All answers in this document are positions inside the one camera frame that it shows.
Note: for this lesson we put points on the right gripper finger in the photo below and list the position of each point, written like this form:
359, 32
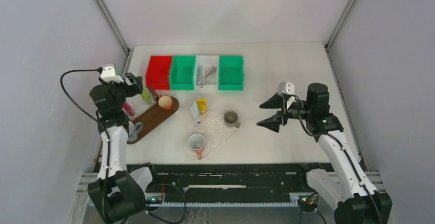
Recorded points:
275, 102
273, 123

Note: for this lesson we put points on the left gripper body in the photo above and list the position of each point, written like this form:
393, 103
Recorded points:
133, 89

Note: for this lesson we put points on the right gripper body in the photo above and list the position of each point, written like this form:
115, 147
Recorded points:
291, 112

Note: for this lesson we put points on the green yellow toothpaste tube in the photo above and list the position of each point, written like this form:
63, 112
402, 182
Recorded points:
146, 96

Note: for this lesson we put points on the clear holder with wooden ends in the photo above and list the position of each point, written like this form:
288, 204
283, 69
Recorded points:
139, 105

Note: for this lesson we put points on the red toothpaste tube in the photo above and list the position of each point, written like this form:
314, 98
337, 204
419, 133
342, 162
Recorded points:
128, 109

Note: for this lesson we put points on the beige cup orange handle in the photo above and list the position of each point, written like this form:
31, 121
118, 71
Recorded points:
165, 102

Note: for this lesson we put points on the grey ceramic mug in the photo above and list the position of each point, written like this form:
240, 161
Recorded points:
231, 119

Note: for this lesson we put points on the white toothpaste tube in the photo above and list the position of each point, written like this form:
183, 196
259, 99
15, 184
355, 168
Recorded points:
196, 115

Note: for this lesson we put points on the white blue mug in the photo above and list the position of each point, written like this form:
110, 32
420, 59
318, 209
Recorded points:
133, 131

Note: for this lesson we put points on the pink toothbrush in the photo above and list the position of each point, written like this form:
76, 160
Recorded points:
207, 74

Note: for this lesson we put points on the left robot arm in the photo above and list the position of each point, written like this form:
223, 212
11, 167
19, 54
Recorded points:
117, 194

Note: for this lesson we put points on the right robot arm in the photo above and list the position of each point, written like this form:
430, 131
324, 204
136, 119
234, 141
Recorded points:
353, 197

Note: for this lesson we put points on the brown wooden oval tray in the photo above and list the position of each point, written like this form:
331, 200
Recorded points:
154, 117

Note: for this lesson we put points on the green bin with toothpaste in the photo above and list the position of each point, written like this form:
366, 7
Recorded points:
231, 72

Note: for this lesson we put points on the clear textured oval tray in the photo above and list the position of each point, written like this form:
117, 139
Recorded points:
215, 133

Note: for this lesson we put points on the red plastic bin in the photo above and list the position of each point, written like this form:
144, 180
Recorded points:
158, 72

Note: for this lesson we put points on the green bin with cups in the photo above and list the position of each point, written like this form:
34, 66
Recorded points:
182, 72

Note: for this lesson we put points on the white translucent bin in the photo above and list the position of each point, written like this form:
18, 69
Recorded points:
207, 61

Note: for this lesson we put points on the right circuit board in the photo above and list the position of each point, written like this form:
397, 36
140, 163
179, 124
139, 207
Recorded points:
308, 203

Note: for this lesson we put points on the circuit board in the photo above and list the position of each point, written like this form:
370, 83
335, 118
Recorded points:
154, 200
308, 203

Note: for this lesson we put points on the left circuit board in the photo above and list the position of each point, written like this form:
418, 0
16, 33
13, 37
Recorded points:
154, 200

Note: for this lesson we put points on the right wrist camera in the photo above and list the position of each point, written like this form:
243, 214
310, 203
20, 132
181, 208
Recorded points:
286, 91

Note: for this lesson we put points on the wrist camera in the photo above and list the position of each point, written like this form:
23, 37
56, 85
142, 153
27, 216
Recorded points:
108, 74
286, 91

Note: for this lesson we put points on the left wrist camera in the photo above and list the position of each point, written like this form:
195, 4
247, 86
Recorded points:
108, 74

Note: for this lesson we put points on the black front rail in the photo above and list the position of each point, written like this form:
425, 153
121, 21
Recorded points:
230, 184

